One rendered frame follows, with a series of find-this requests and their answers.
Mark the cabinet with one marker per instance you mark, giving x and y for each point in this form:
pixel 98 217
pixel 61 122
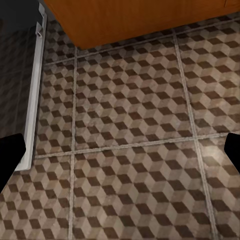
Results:
pixel 91 23

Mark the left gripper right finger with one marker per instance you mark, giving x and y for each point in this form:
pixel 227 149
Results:
pixel 232 149

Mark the door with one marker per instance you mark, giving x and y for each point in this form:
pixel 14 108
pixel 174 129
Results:
pixel 20 24

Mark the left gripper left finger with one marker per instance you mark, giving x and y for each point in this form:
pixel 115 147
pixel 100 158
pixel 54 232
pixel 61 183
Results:
pixel 12 150

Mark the shower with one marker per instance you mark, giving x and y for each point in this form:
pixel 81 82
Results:
pixel 30 125

